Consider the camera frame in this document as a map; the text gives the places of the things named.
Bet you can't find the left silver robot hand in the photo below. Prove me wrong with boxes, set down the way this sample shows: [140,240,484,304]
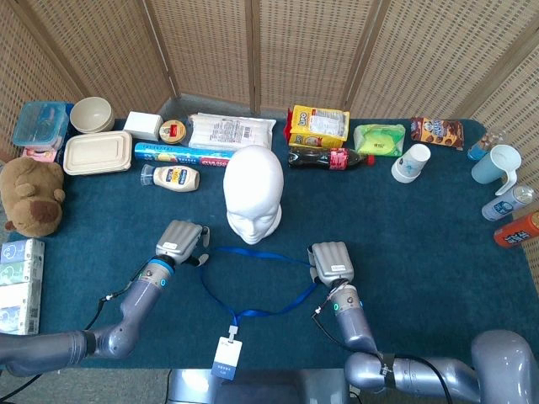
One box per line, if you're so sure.
[154,219,211,268]

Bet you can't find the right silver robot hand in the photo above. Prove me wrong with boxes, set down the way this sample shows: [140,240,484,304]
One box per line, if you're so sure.
[306,241,355,289]

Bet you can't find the blue lanyard with badge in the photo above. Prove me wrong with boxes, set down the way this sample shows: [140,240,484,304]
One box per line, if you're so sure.
[200,247,318,381]

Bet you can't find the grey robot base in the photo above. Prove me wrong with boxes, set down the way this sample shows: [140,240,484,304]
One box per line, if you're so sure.
[166,368,353,404]

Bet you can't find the mayonnaise squeeze bottle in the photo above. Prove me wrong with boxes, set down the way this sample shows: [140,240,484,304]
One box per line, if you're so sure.
[140,163,201,193]

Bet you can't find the blue felt table cover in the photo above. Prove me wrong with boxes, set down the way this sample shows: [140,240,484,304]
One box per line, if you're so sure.
[0,119,532,371]

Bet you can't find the blue plastic wrap box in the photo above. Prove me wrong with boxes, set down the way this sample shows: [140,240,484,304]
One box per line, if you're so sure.
[134,141,235,168]

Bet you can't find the white foam mannequin head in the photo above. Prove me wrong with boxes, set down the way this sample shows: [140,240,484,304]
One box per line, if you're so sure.
[222,146,285,246]

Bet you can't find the cola bottle with red label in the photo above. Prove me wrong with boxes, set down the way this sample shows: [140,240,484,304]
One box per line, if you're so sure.
[287,146,376,172]

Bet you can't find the round tin with red label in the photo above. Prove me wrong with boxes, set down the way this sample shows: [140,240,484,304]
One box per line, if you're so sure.
[158,119,188,144]

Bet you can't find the small white box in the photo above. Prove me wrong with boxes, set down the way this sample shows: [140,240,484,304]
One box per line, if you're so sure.
[123,110,164,142]

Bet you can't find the beige lidded lunch box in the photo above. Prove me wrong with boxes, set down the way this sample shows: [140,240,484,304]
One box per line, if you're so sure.
[62,130,134,176]

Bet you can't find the white plastic pack with barcode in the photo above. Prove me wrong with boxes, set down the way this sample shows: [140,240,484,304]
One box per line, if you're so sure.
[186,112,278,152]

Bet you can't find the white paper cup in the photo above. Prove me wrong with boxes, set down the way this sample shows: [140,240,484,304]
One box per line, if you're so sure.
[391,143,432,185]

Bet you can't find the green wet wipes pack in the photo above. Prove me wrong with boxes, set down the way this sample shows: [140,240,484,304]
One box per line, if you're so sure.
[352,123,407,157]

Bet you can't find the yellow snack box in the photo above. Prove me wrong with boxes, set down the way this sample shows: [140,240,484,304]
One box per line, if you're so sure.
[284,104,351,149]

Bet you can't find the beige bowl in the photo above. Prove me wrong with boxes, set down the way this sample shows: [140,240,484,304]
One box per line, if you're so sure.
[69,96,115,135]

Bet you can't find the brown plush animal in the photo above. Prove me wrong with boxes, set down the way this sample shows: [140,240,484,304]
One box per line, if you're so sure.
[0,157,67,238]

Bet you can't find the tissue multipack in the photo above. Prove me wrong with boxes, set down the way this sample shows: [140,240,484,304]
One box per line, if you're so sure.
[0,237,45,337]

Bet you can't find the pink box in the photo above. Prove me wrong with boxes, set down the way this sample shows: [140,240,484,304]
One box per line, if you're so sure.
[20,145,60,164]

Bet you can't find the brown cookie bag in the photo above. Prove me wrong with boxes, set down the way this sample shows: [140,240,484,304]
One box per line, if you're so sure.
[409,116,465,152]

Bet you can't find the white and blue can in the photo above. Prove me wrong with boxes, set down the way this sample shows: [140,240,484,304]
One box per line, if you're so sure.
[481,185,536,222]

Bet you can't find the clear container with blue lid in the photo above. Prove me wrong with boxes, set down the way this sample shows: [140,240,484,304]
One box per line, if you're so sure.
[11,101,70,151]

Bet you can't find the clear bottle with blue label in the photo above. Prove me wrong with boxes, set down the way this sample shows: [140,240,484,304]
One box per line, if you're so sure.
[467,128,509,162]

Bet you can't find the orange can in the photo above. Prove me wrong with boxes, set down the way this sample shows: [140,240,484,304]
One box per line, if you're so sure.
[493,211,539,249]

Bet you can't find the woven bamboo folding screen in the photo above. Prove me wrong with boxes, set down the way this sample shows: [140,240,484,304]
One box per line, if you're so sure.
[0,0,539,291]

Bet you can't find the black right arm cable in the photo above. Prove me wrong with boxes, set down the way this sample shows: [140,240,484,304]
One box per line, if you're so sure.
[312,306,450,403]

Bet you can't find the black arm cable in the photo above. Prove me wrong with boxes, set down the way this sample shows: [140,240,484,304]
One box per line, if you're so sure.
[312,306,450,403]
[0,288,138,401]

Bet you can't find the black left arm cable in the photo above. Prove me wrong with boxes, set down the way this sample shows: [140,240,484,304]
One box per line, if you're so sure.
[0,288,138,401]

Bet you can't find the light blue mug white handle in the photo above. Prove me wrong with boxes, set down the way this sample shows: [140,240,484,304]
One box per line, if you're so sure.
[471,144,523,197]

